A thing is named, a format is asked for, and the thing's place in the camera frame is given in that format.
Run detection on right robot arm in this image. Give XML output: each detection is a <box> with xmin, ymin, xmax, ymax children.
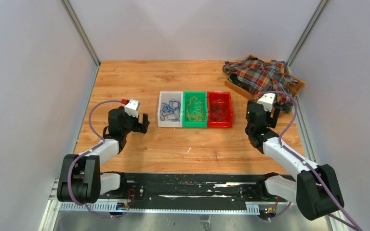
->
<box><xmin>245</xmin><ymin>100</ymin><xmax>344</xmax><ymax>220</ymax></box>

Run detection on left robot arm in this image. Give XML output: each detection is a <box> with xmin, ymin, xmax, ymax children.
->
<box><xmin>56</xmin><ymin>106</ymin><xmax>150</xmax><ymax>205</ymax></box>

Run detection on white plastic bin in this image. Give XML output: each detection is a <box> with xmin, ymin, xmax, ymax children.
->
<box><xmin>157</xmin><ymin>91</ymin><xmax>184</xmax><ymax>128</ymax></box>

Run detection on wooden tray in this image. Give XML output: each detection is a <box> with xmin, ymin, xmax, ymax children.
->
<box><xmin>225</xmin><ymin>54</ymin><xmax>305</xmax><ymax>118</ymax></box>

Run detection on plaid shirt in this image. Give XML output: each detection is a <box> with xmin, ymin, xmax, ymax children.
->
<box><xmin>222</xmin><ymin>56</ymin><xmax>299</xmax><ymax>115</ymax></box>

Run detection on red plastic bin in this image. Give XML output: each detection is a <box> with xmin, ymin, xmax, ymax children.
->
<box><xmin>207</xmin><ymin>91</ymin><xmax>234</xmax><ymax>128</ymax></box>

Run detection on green plastic bin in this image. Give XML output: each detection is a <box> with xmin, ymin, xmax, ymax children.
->
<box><xmin>183</xmin><ymin>91</ymin><xmax>208</xmax><ymax>128</ymax></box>

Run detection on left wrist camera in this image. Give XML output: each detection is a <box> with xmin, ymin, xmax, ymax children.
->
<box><xmin>124</xmin><ymin>99</ymin><xmax>141</xmax><ymax>118</ymax></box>

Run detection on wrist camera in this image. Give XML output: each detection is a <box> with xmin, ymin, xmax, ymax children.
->
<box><xmin>124</xmin><ymin>99</ymin><xmax>141</xmax><ymax>118</ymax></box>
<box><xmin>257</xmin><ymin>93</ymin><xmax>276</xmax><ymax>112</ymax></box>

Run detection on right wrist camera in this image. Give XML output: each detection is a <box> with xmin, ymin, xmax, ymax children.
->
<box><xmin>257</xmin><ymin>93</ymin><xmax>276</xmax><ymax>112</ymax></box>

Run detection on sorted wires in bin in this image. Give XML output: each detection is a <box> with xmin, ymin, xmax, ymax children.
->
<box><xmin>160</xmin><ymin>99</ymin><xmax>182</xmax><ymax>122</ymax></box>

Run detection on brown wires in red bin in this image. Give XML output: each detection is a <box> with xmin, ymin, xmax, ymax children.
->
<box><xmin>210</xmin><ymin>100</ymin><xmax>229</xmax><ymax>122</ymax></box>

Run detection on yellow wires in green bin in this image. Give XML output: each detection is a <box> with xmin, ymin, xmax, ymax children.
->
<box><xmin>185</xmin><ymin>96</ymin><xmax>207</xmax><ymax>122</ymax></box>

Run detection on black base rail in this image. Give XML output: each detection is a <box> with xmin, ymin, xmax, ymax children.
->
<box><xmin>49</xmin><ymin>172</ymin><xmax>288</xmax><ymax>220</ymax></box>

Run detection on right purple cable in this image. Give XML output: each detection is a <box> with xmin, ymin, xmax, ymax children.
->
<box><xmin>259</xmin><ymin>90</ymin><xmax>364</xmax><ymax>231</ymax></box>

